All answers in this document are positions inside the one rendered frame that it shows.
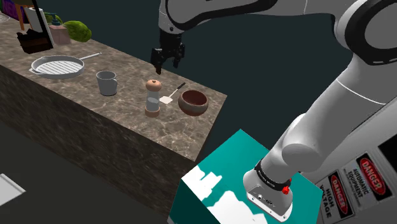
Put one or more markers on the pink soap dispenser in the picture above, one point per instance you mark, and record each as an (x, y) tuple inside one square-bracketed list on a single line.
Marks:
[(59, 34)]

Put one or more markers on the dark brown box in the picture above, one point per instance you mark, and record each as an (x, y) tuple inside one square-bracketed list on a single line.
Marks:
[(32, 43)]

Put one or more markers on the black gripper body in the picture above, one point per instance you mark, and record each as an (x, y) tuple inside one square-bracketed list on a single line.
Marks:
[(170, 42)]

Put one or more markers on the brown bowl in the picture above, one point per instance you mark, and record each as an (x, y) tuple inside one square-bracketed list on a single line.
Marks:
[(193, 105)]

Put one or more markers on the green lettuce head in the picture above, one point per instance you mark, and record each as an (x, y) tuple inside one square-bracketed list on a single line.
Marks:
[(77, 31)]

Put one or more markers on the wooden chair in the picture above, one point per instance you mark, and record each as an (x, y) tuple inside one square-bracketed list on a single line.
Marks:
[(20, 17)]

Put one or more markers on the grey grill pan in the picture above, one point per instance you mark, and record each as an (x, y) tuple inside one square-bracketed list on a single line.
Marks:
[(57, 66)]

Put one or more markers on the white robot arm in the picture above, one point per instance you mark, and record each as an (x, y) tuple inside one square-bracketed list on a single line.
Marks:
[(322, 108)]

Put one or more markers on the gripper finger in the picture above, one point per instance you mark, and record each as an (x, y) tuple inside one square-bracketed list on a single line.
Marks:
[(179, 54), (157, 60)]

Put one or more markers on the flat white tray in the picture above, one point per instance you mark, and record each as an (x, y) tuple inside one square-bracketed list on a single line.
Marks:
[(9, 189)]

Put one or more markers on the teal and white robot stand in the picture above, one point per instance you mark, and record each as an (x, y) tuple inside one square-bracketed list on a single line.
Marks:
[(229, 161)]

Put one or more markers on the grey cup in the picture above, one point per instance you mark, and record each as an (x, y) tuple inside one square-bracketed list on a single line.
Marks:
[(107, 83)]

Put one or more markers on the wooden and glass pepper grinder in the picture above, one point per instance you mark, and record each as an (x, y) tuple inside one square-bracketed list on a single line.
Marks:
[(152, 99)]

